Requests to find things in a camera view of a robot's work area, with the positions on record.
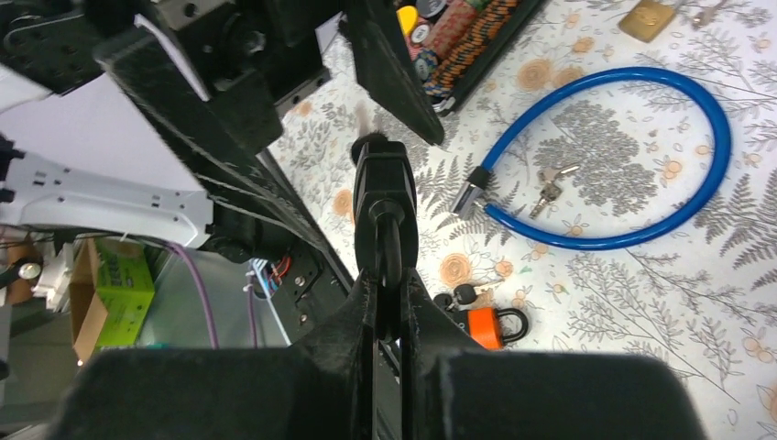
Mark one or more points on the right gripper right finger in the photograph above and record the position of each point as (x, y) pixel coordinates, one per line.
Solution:
(452, 388)

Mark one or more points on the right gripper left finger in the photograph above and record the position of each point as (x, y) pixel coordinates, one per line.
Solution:
(171, 393)

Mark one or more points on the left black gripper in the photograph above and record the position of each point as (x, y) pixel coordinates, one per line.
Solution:
(217, 97)

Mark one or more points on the orange black padlock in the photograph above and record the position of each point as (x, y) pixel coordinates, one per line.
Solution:
(484, 326)

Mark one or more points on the small brass padlock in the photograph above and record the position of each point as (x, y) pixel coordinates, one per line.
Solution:
(647, 19)

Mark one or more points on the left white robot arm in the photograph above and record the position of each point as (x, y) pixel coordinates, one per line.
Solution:
(51, 44)

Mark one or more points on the black poker chip case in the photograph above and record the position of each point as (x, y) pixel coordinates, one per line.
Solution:
(454, 44)

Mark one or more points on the floral table mat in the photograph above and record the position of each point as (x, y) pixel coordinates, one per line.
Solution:
(702, 299)

